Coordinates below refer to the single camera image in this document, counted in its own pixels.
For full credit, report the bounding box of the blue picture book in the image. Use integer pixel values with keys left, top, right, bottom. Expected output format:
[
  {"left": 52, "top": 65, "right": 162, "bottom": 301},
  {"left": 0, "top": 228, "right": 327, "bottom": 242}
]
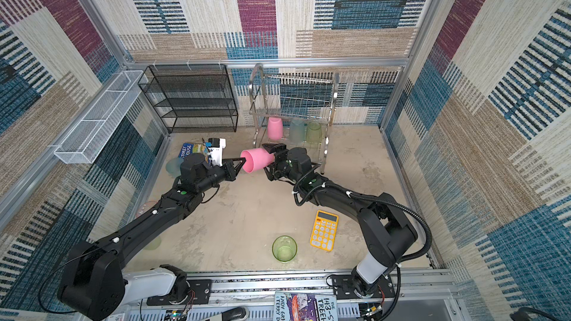
[{"left": 178, "top": 143, "right": 208, "bottom": 158}]

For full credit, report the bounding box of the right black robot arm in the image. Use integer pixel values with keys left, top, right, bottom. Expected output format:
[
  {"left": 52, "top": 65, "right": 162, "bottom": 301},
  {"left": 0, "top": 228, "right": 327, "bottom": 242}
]
[{"left": 263, "top": 144, "right": 433, "bottom": 297}]

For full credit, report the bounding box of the silver wire dish rack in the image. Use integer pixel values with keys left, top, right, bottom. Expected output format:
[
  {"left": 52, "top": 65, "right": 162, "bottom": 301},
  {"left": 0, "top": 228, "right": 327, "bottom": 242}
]
[{"left": 248, "top": 63, "right": 340, "bottom": 174}]

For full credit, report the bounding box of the purple treehouse book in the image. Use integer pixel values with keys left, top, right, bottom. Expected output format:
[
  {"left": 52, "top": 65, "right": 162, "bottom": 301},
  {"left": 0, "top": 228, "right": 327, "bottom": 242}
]
[{"left": 273, "top": 292, "right": 338, "bottom": 321}]

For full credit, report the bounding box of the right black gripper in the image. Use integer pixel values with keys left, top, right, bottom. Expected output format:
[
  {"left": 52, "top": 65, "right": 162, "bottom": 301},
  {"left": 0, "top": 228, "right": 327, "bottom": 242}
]
[{"left": 262, "top": 143, "right": 300, "bottom": 184}]

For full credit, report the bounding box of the yellow calculator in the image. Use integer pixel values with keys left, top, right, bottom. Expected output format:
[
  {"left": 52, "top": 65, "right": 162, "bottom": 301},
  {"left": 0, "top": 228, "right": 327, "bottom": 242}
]
[{"left": 309, "top": 210, "right": 339, "bottom": 252}]

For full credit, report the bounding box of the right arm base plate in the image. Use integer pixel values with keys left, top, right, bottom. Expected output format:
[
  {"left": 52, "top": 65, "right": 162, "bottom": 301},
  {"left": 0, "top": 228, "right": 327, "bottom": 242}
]
[{"left": 326, "top": 273, "right": 397, "bottom": 300}]

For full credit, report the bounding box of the teal translucent cup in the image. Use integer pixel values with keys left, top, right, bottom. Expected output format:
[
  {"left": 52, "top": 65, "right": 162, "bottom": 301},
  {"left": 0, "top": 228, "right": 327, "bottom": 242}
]
[{"left": 288, "top": 119, "right": 306, "bottom": 144}]

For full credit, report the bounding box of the green translucent cup front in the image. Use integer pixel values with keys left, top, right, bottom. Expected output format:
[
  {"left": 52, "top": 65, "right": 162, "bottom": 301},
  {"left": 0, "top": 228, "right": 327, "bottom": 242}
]
[{"left": 272, "top": 236, "right": 297, "bottom": 262}]

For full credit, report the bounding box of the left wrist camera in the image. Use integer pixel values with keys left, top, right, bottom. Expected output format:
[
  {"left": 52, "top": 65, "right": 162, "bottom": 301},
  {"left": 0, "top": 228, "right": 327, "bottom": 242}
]
[{"left": 206, "top": 138, "right": 226, "bottom": 166}]

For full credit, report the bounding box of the pink cup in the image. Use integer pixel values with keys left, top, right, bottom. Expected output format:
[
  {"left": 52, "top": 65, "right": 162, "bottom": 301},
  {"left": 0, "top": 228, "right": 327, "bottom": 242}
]
[
  {"left": 240, "top": 148, "right": 275, "bottom": 173},
  {"left": 267, "top": 117, "right": 283, "bottom": 141}
]

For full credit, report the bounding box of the green translucent cup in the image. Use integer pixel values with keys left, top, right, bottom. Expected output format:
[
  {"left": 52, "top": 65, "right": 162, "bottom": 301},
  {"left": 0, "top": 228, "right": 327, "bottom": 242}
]
[
  {"left": 306, "top": 121, "right": 323, "bottom": 145},
  {"left": 272, "top": 236, "right": 297, "bottom": 262}
]

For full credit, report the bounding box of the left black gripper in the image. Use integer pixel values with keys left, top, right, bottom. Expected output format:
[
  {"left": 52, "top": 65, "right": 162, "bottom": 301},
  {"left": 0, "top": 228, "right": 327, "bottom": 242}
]
[{"left": 195, "top": 157, "right": 245, "bottom": 196}]

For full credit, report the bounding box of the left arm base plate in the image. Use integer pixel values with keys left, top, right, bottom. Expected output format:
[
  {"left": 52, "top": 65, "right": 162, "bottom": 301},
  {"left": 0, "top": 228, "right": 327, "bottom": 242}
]
[{"left": 145, "top": 279, "right": 213, "bottom": 306}]

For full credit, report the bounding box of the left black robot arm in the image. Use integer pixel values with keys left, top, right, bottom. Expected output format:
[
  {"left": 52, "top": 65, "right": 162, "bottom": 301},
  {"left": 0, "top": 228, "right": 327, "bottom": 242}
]
[{"left": 57, "top": 153, "right": 246, "bottom": 320}]

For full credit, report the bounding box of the white wire wall basket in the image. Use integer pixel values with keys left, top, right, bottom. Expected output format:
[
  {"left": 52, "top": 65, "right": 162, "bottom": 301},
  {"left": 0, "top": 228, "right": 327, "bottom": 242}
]
[{"left": 54, "top": 71, "right": 143, "bottom": 164}]

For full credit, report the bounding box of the black mesh shelf rack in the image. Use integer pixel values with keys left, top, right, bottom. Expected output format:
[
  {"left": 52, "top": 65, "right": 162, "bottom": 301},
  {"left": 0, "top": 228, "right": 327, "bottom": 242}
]
[{"left": 138, "top": 64, "right": 239, "bottom": 134}]

